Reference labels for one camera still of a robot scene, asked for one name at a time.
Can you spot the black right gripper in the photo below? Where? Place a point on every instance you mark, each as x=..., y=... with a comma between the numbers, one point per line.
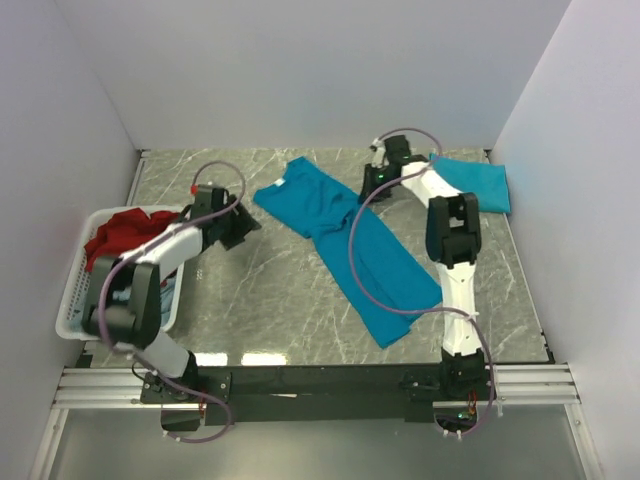
x=368, y=186

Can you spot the white plastic laundry basket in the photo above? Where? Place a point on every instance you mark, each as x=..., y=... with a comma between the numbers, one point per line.
x=68, y=322

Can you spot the light blue t shirt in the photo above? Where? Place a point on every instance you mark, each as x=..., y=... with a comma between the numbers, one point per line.
x=166, y=298

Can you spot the folded teal t shirt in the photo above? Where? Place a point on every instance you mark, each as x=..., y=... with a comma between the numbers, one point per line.
x=487, y=182

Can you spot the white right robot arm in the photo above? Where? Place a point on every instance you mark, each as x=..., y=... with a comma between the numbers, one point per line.
x=453, y=239

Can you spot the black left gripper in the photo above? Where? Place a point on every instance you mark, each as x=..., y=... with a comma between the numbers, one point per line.
x=244, y=224

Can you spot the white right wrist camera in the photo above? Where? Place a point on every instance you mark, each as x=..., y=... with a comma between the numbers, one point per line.
x=379, y=153

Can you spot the red t shirt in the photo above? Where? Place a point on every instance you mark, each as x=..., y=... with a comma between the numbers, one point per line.
x=125, y=231

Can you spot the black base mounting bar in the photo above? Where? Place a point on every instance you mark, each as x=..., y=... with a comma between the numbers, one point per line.
x=317, y=393

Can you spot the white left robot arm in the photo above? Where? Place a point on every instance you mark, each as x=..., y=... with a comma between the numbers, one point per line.
x=123, y=304

